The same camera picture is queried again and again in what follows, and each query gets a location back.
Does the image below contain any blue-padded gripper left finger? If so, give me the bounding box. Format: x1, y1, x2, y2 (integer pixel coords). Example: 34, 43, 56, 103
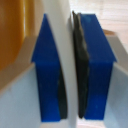
0, 12, 69, 128

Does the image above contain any blue-padded gripper right finger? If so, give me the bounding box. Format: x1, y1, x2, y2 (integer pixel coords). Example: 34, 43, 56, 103
71, 10, 128, 128

